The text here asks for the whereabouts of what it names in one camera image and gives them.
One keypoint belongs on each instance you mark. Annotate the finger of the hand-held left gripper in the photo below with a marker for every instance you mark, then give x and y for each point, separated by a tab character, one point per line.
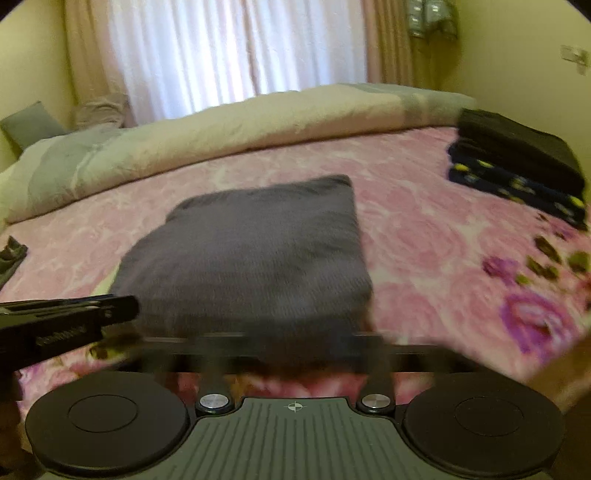
92	308

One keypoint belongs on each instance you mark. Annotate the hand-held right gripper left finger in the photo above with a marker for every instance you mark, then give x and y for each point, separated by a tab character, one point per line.
214	378

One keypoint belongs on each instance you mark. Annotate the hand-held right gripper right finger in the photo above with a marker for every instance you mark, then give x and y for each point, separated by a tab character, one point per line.
381	378

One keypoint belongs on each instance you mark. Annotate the purple knit cardigan cream trim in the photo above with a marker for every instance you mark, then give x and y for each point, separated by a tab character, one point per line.
258	258

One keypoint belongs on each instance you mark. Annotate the grey knit garment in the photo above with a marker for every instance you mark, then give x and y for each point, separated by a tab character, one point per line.
11	258

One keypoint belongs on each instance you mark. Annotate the pink floral blanket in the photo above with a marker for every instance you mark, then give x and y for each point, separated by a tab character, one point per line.
415	230

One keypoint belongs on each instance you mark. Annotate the grey pillow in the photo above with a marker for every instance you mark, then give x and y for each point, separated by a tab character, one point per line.
32	124

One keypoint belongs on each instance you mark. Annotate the navy folded garment yellow print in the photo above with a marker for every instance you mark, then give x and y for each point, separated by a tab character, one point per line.
508	184

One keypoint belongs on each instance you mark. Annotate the pink drape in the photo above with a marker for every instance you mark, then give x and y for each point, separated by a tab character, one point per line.
388	41
87	46

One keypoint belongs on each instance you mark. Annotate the rolled grey and cream duvet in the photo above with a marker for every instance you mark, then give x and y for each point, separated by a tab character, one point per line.
277	115

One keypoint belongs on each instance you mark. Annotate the black folded garment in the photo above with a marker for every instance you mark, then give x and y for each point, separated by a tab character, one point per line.
517	143

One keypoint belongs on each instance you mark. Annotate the sheer white curtain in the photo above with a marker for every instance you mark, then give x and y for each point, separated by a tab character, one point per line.
231	46

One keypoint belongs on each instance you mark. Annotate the green patterned hanging cloth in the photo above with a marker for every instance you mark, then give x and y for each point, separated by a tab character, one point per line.
431	16

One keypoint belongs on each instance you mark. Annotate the white wall switch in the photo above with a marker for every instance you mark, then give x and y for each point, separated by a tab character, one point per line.
574	55

